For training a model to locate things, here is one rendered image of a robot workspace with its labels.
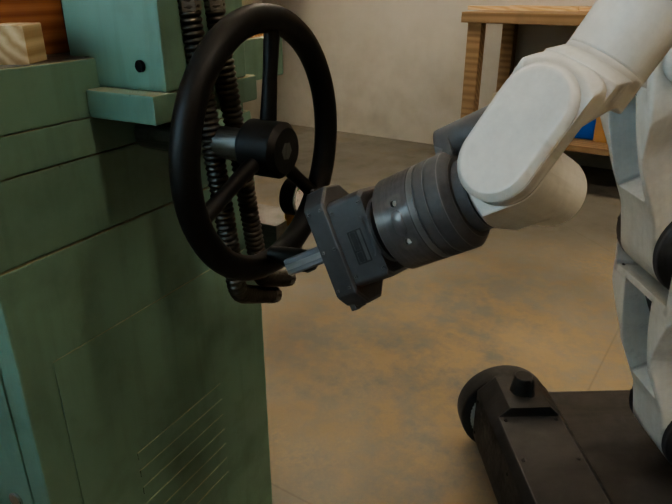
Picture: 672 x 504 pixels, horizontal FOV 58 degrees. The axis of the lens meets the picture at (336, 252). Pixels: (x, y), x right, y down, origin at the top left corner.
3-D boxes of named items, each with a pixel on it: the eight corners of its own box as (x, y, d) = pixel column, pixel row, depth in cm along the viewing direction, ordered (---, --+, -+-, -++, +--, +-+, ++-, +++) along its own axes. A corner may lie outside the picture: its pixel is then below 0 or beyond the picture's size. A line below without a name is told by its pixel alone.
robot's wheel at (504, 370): (440, 417, 141) (512, 446, 145) (444, 432, 137) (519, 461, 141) (486, 351, 134) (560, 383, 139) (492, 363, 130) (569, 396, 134)
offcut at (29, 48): (14, 60, 63) (7, 22, 61) (47, 59, 63) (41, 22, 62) (-6, 65, 59) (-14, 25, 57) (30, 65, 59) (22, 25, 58)
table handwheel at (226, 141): (198, -22, 48) (357, 21, 73) (28, -21, 57) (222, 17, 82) (194, 320, 56) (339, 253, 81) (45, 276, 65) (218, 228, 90)
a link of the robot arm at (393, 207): (382, 294, 65) (483, 262, 58) (333, 321, 57) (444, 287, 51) (339, 184, 65) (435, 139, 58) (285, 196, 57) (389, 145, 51)
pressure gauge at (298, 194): (295, 233, 97) (293, 184, 94) (275, 229, 99) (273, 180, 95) (315, 221, 102) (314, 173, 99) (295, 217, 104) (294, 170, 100)
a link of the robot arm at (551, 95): (543, 236, 51) (651, 95, 47) (498, 217, 44) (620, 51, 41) (487, 194, 55) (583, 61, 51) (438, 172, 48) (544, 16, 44)
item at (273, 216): (279, 272, 100) (277, 226, 97) (219, 257, 105) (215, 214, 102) (305, 253, 107) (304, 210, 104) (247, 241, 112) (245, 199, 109)
